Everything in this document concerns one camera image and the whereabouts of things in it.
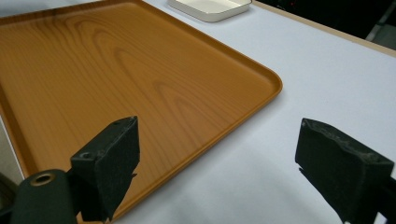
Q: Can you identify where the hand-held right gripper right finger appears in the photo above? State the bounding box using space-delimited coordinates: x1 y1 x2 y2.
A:
294 118 395 224

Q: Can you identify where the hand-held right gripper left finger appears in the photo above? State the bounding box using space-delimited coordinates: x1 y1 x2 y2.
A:
70 116 141 223

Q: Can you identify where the wood-grain brown tray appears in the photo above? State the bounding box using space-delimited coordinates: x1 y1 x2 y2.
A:
0 0 284 224

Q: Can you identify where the white rectangular dish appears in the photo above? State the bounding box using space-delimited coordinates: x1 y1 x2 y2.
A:
167 0 252 23

